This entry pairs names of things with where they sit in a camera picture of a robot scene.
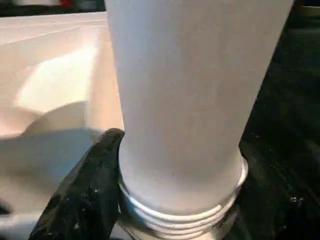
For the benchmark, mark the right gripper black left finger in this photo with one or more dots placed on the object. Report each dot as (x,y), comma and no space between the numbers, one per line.
(82,195)

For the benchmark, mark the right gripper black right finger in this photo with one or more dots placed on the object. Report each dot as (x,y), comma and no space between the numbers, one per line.
(280,200)

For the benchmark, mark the white plastic table leg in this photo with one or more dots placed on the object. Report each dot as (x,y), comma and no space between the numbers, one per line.
(187,87)

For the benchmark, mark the white plastic stool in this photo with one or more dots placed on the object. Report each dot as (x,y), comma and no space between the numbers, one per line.
(50,87)

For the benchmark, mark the black glossy mat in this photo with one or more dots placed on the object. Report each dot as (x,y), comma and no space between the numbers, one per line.
(287,87)

